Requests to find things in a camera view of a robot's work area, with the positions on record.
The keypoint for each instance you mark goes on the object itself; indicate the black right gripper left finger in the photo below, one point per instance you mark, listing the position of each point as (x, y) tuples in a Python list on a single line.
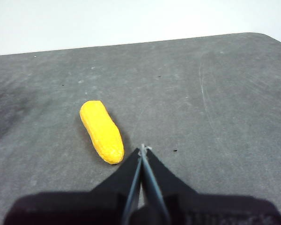
[(89, 208)]

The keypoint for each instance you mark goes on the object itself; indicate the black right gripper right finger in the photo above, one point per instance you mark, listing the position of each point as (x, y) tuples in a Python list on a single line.
[(201, 211)]

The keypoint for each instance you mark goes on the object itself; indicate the yellow corn cob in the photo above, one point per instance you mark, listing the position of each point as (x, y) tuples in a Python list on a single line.
[(103, 131)]

